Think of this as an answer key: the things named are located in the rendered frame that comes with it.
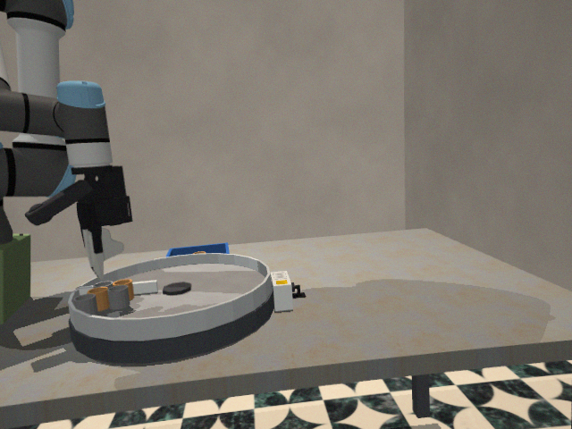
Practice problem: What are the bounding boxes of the grey metal sleeve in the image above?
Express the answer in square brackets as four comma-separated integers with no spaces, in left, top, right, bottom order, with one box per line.
[107,285,130,309]
[93,281,113,289]
[73,294,98,315]

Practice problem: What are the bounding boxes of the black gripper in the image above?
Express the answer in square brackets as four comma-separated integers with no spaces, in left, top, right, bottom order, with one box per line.
[71,165,132,280]

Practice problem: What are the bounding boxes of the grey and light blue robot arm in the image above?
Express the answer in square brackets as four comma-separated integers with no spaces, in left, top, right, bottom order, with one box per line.
[0,0,113,245]

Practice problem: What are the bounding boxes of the blue plastic crate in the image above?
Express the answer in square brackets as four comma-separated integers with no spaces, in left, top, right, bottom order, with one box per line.
[166,243,230,257]

